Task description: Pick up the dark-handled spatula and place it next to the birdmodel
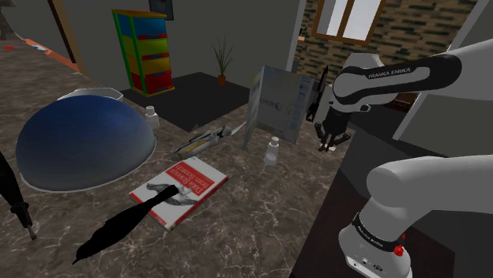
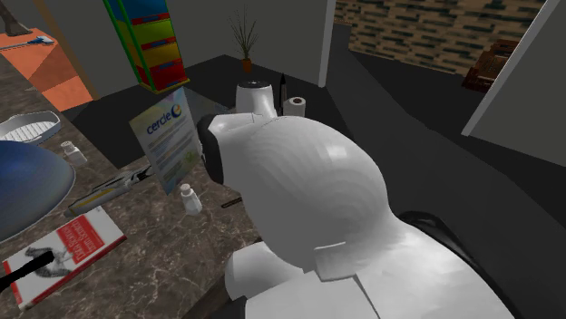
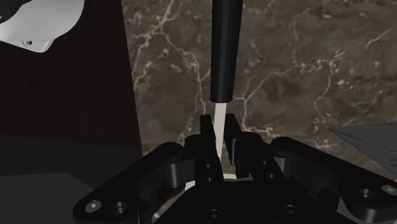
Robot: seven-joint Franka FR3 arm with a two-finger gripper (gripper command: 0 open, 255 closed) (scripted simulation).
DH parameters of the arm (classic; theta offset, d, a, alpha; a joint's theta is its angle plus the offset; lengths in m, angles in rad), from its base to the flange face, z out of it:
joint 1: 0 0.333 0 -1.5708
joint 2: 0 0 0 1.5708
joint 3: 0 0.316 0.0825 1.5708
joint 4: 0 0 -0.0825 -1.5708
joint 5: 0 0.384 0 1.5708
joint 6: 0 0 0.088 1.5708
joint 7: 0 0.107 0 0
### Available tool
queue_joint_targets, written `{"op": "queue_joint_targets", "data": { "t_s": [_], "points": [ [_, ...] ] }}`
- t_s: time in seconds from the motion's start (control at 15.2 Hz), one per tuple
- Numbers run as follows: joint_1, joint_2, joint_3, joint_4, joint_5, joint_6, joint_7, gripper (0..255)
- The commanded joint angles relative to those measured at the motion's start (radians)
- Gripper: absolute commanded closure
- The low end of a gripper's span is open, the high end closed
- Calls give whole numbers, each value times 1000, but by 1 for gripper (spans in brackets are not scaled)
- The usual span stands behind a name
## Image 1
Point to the black tapered tool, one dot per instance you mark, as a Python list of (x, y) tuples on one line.
[(123, 227)]

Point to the brown framed window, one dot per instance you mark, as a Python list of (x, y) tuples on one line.
[(348, 19)]

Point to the dark wall picture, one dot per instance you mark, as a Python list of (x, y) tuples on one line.
[(161, 7)]

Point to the pale blue open booklet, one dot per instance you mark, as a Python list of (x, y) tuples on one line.
[(281, 104)]

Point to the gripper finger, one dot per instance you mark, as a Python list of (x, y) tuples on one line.
[(322, 138), (339, 139)]

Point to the small white shaker bottle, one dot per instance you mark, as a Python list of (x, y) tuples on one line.
[(152, 118), (272, 152)]

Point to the red and white book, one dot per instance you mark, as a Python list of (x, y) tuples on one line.
[(200, 184)]

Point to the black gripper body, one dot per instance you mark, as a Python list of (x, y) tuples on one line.
[(336, 118)]

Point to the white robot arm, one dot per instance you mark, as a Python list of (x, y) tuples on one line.
[(404, 184)]

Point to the potted plant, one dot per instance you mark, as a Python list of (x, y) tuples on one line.
[(222, 63)]

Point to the grey and yellow knife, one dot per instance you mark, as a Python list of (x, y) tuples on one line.
[(196, 145)]

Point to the white bowl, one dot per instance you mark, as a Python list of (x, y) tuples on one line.
[(104, 92)]

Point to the dark robot stand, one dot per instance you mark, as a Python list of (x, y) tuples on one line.
[(331, 231)]

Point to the black upright pointed object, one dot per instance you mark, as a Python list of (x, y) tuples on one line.
[(316, 96)]

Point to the blue upturned bowl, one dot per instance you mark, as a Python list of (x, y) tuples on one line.
[(84, 142)]

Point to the multicoloured chest of drawers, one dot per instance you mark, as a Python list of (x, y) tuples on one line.
[(148, 54)]

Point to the brown door frame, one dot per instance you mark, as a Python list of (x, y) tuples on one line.
[(69, 38)]

